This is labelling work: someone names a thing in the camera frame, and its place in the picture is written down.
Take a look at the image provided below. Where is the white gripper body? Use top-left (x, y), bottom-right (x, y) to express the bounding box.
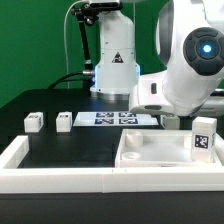
top-left (129, 71), bottom-right (175, 115)

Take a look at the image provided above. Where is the white square tabletop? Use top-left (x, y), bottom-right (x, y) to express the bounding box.
top-left (115, 129), bottom-right (224, 168)

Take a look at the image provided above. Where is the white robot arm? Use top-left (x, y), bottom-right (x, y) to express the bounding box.
top-left (89, 0), bottom-right (224, 116)

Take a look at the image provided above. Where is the white marker sheet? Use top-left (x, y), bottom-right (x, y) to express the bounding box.
top-left (74, 111), bottom-right (158, 126)

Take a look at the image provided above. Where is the white U-shaped fence wall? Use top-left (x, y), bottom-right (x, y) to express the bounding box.
top-left (0, 136), bottom-right (224, 194)

